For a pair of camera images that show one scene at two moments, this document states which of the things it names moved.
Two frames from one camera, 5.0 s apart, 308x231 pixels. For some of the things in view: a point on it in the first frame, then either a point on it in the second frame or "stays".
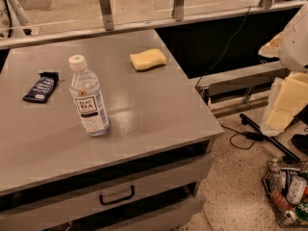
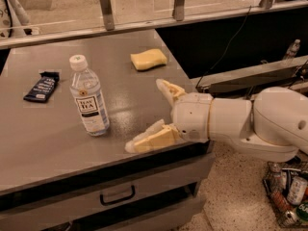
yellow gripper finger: [271, 49] → [169, 90]
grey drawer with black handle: [93, 197] stays
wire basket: [286, 185] stays
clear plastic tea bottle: [86, 88] stays
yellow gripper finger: [287, 97] → [157, 135]
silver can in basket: [295, 190] stays
